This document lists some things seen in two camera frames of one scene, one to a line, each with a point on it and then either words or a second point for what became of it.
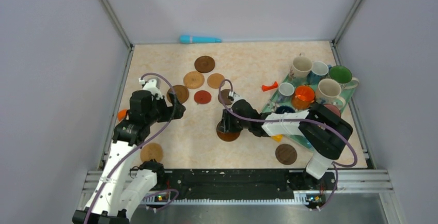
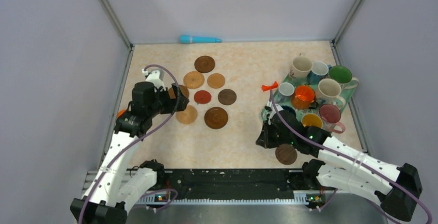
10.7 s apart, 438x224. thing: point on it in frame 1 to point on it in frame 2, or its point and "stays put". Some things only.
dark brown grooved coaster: x=204 y=64 stays put
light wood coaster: x=214 y=80 stays put
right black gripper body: x=233 y=124 to x=273 y=138
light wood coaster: x=151 y=151 to x=187 y=116
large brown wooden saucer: x=227 y=137 to x=216 y=117
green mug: x=343 y=75 stays put
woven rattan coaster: x=193 y=80 stays put
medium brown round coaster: x=181 y=93 stays put
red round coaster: x=202 y=97 stays put
